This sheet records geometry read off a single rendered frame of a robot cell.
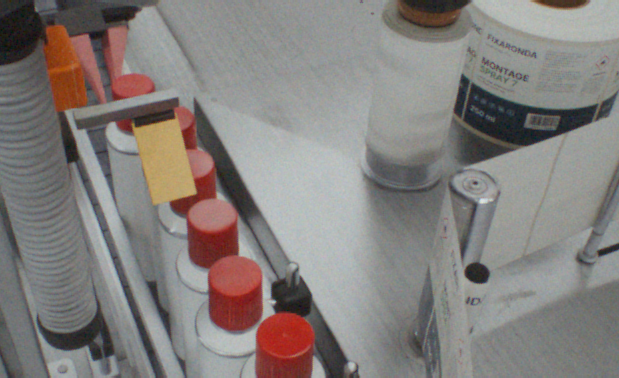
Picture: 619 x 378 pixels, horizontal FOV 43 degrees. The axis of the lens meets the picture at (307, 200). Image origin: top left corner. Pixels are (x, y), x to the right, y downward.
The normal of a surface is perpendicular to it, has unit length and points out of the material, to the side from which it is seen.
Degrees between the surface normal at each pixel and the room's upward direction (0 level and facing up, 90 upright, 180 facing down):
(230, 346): 45
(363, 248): 0
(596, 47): 90
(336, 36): 0
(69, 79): 90
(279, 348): 2
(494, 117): 90
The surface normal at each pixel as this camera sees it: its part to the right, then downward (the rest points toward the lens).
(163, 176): 0.35, 0.01
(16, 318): 0.42, 0.65
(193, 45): 0.05, -0.72
